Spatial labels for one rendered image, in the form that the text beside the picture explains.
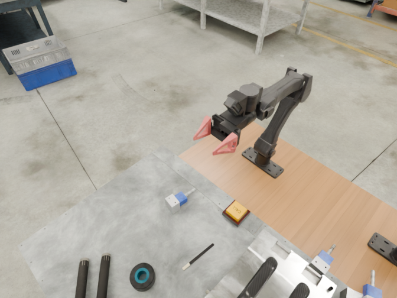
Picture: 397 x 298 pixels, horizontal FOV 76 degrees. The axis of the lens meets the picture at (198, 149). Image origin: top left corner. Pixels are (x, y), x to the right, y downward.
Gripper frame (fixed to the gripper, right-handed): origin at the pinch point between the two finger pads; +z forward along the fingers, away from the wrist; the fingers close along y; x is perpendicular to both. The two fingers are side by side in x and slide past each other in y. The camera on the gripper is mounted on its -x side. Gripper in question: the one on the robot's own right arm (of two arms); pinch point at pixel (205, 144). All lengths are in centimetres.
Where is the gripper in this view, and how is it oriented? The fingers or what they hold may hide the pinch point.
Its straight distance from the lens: 72.0
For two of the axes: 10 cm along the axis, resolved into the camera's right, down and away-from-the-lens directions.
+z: -7.3, 5.2, -4.5
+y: 6.8, 5.4, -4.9
